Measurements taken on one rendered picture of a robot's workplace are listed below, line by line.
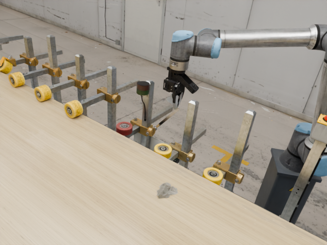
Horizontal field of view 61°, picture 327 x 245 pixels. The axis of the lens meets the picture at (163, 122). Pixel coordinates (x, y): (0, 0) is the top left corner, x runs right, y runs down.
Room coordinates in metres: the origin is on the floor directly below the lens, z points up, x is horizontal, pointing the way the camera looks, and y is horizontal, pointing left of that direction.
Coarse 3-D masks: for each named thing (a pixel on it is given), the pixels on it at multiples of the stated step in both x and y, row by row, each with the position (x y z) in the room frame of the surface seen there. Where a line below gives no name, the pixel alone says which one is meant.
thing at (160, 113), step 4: (164, 108) 1.46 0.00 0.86; (168, 108) 1.47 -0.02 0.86; (172, 108) 1.50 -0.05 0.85; (156, 112) 1.41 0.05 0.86; (160, 112) 1.41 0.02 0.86; (164, 112) 1.43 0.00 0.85; (168, 112) 1.46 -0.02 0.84; (152, 116) 1.36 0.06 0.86; (156, 116) 1.36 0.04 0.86; (160, 116) 1.39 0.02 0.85; (152, 120) 1.33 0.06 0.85; (156, 120) 1.36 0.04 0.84; (132, 128) 1.21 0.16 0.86; (136, 128) 1.21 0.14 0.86; (132, 132) 1.19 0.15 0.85; (136, 132) 1.22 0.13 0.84; (128, 136) 1.16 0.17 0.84
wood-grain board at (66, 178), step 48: (0, 96) 1.32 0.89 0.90; (0, 144) 0.92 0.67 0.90; (48, 144) 0.95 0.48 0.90; (96, 144) 0.99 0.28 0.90; (0, 192) 0.66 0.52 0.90; (48, 192) 0.68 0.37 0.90; (96, 192) 0.71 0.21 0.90; (144, 192) 0.73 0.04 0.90; (192, 192) 0.76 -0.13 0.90; (0, 240) 0.49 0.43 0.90; (48, 240) 0.50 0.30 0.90; (96, 240) 0.52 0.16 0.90; (144, 240) 0.54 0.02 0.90; (192, 240) 0.56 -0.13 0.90; (240, 240) 0.58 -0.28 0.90; (288, 240) 0.59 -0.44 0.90
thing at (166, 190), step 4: (164, 184) 0.77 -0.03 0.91; (168, 184) 0.78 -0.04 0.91; (160, 188) 0.76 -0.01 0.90; (164, 188) 0.75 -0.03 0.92; (168, 188) 0.75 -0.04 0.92; (172, 188) 0.75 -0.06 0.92; (176, 188) 0.77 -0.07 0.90; (160, 192) 0.73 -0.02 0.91; (164, 192) 0.74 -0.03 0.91; (168, 192) 0.74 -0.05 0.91; (172, 192) 0.74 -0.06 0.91; (176, 192) 0.75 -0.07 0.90; (160, 196) 0.72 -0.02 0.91; (164, 196) 0.72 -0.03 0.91; (168, 196) 0.72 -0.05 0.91
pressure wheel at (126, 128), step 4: (120, 124) 1.17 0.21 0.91; (124, 124) 1.16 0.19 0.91; (128, 124) 1.17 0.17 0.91; (116, 128) 1.14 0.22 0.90; (120, 128) 1.13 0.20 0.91; (124, 128) 1.13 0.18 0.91; (128, 128) 1.14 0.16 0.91; (120, 132) 1.12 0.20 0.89; (124, 132) 1.12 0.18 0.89; (128, 132) 1.13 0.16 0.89
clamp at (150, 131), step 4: (132, 120) 1.28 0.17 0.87; (140, 120) 1.28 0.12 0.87; (132, 124) 1.26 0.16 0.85; (136, 124) 1.25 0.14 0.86; (140, 124) 1.24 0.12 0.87; (140, 128) 1.23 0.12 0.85; (144, 128) 1.22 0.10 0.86; (148, 128) 1.22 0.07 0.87; (152, 128) 1.22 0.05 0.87; (140, 132) 1.23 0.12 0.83; (144, 132) 1.22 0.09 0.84; (148, 132) 1.20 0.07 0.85; (152, 132) 1.22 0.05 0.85
